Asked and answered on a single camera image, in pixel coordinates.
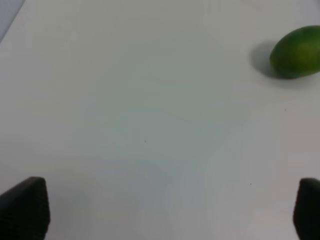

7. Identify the green lime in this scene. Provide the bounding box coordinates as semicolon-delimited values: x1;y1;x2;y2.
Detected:
269;25;320;79

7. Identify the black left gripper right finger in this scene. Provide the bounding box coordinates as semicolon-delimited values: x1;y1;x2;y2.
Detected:
293;178;320;240

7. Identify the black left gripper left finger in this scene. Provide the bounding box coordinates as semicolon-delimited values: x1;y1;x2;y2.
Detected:
0;176;51;240

